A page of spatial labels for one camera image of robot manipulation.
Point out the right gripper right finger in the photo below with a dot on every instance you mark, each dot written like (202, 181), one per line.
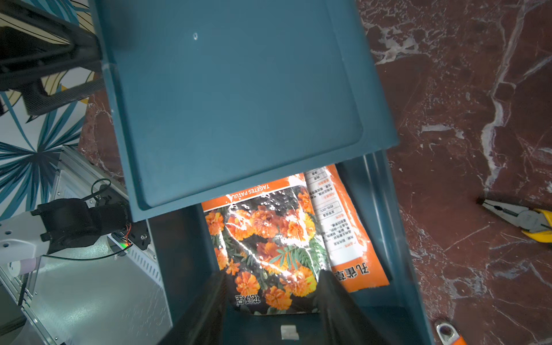
(342, 319)

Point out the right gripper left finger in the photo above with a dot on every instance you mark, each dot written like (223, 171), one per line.
(203, 322)

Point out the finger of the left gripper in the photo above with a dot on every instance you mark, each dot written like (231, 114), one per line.
(42, 45)
(38, 102)

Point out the teal top drawer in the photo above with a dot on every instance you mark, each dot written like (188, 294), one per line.
(187, 260)

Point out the orange seed bag back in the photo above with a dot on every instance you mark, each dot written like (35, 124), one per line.
(353, 259)

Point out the marigold seed bag front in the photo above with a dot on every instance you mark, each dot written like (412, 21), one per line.
(270, 246)

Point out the teal drawer cabinet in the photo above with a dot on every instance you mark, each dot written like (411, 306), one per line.
(210, 98)

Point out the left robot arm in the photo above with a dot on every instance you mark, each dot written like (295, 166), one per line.
(58, 225)

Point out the orange adjustable wrench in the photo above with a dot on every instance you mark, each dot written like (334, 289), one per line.
(448, 334)

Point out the yellow black pliers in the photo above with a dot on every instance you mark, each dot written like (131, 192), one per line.
(535, 223)

